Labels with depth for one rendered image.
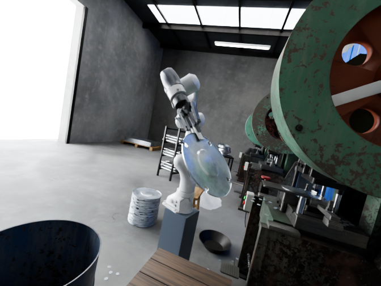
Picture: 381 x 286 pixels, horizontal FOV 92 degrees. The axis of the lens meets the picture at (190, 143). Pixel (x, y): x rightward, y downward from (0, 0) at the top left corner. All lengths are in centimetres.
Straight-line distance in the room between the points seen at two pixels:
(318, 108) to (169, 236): 112
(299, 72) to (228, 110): 715
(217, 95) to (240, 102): 100
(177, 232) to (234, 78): 733
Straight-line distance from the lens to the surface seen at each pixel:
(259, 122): 254
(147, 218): 193
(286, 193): 123
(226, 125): 784
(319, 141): 78
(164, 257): 111
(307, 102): 78
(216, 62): 846
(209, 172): 72
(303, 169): 122
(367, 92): 87
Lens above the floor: 103
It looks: 5 degrees down
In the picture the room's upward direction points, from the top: 11 degrees clockwise
